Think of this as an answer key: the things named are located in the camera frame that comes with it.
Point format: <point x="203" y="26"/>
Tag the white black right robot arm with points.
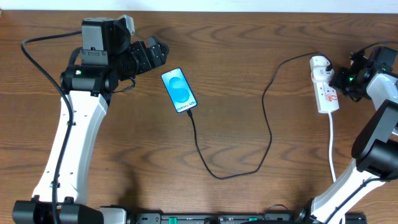
<point x="374" y="153"/>

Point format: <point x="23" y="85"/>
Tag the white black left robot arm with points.
<point x="106" y="57"/>

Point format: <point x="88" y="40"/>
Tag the white power strip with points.
<point x="325" y="95"/>

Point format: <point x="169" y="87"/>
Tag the blue Galaxy smartphone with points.
<point x="179" y="90"/>

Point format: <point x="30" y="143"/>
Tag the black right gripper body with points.
<point x="337" y="80"/>

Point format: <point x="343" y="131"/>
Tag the white USB charger plug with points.
<point x="320" y="75"/>

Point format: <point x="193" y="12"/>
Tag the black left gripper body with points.
<point x="148" y="55"/>

